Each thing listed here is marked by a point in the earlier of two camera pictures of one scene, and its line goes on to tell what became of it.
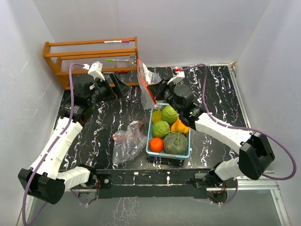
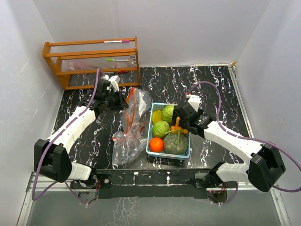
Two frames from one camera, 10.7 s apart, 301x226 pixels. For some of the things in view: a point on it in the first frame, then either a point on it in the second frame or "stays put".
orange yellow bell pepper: x=177 y=126 stays put
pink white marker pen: x=116 y=41 stays put
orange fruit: x=156 y=145 stays put
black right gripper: x=157 y=90 → x=174 y=120
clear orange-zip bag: x=146 y=77 → x=138 y=100
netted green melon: x=175 y=144 stays put
